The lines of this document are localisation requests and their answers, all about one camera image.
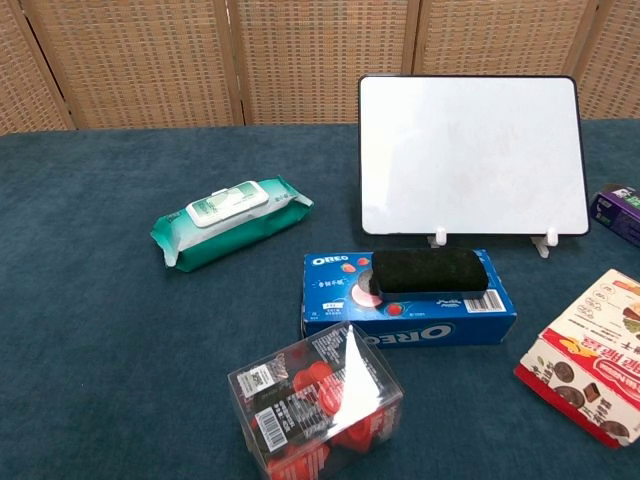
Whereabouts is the black board eraser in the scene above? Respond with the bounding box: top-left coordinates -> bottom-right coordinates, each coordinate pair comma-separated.
368,248 -> 490,303

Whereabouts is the blue Oreo cookie box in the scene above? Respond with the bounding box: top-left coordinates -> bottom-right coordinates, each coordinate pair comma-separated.
300,248 -> 519,350

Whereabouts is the green wet wipes pack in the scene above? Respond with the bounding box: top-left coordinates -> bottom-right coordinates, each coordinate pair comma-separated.
150,174 -> 315,274

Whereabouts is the clear box with red items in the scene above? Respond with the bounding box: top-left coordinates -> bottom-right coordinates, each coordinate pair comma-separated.
227,322 -> 405,480

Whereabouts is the woven wooden folding screen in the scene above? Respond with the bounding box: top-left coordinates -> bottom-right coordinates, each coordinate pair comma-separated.
0,0 -> 640,136

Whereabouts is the white plastic easel stand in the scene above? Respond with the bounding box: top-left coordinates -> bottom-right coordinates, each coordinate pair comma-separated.
428,226 -> 561,260

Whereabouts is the teal table cloth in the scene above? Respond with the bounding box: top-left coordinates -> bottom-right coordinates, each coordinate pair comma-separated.
0,118 -> 640,480

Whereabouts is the red white snack box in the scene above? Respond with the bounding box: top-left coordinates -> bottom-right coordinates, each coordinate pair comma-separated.
513,268 -> 640,450

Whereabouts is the purple carton box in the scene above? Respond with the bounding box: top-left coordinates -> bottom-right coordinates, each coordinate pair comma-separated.
588,183 -> 640,249

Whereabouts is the white board with black frame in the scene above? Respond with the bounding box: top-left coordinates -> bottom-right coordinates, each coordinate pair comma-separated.
357,74 -> 591,237

